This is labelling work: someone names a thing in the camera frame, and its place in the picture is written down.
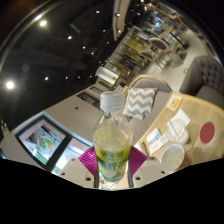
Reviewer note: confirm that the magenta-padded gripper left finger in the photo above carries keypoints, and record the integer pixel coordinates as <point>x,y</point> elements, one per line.
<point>76,171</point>

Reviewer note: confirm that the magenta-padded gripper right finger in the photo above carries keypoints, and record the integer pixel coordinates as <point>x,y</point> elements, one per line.
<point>148,171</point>

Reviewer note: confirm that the clear bottle with green label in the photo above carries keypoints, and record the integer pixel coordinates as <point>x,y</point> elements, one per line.
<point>111,140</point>

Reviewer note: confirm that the tan paper mug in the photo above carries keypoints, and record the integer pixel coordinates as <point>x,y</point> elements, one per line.
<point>172,156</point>

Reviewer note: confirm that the grey curved sofa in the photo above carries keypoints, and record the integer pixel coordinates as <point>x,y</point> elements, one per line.
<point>140,129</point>

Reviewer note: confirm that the window with festive stickers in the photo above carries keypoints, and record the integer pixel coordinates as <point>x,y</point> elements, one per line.
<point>43,140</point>

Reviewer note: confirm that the white paper napkin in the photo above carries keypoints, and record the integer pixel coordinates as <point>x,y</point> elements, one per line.
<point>181,116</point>

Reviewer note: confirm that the grey white chevron pillow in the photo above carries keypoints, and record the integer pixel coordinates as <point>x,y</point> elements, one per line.
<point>140,101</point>

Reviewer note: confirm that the flat round red coaster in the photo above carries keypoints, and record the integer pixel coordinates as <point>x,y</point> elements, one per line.
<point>207,132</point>

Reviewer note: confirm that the yellow white square card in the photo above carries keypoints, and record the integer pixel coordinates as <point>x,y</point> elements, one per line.
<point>174,102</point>

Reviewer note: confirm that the white round pillar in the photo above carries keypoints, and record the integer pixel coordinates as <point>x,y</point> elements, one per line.
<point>106,75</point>

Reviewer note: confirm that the group of ceiling lights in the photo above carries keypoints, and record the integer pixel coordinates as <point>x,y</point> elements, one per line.
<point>10,85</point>

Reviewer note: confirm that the grey tufted armchair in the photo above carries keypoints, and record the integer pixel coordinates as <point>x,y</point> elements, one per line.
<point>203,76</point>

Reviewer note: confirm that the group of dining chairs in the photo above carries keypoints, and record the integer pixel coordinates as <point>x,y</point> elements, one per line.
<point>158,43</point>

